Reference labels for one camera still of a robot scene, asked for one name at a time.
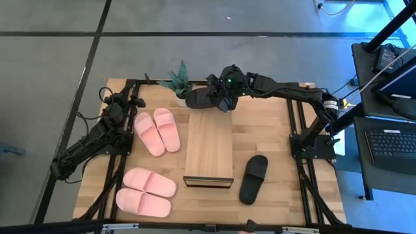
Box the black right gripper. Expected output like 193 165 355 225
205 64 250 113

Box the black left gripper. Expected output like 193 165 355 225
103 92 146 131

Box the black slide sandal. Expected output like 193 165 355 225
185 86 224 110
239 154 269 206

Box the green succulent in white pot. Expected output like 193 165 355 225
157 59 199 108

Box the black side table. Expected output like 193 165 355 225
350 42 416 201

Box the black power adapter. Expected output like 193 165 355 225
376 45 402 74

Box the black laptop keyboard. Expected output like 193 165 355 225
365 128 416 176

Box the black diagonal pole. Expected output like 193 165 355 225
363 0 416 53

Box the black monitor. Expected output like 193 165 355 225
370 63 416 121

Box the wooden shelf with black frame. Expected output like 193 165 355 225
183 109 235 189

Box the black aluminium table frame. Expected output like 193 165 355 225
73 77 350 234

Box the silver metal bracket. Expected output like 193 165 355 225
281 226 320 234
102 222 140 232

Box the beige floor cable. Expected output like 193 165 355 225
312 0 357 16

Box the white cable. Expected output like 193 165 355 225
359 44 416 95

